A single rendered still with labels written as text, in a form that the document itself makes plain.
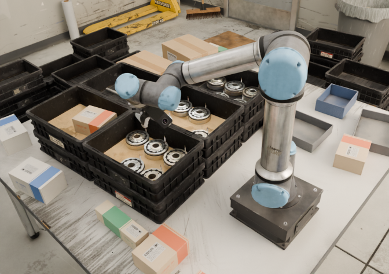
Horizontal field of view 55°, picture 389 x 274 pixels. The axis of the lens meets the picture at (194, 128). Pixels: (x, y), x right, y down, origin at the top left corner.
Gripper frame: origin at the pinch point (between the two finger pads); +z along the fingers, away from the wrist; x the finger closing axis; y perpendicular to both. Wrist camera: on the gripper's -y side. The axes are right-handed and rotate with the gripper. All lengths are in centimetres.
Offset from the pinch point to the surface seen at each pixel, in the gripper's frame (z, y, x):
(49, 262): 69, 12, 105
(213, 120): 32.3, -9.8, -15.3
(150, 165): 8.9, -8.9, 17.5
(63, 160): 20, 26, 45
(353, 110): 67, -54, -71
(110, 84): 48, 49, 7
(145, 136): 16.7, 3.7, 11.1
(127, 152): 13.2, 3.4, 21.1
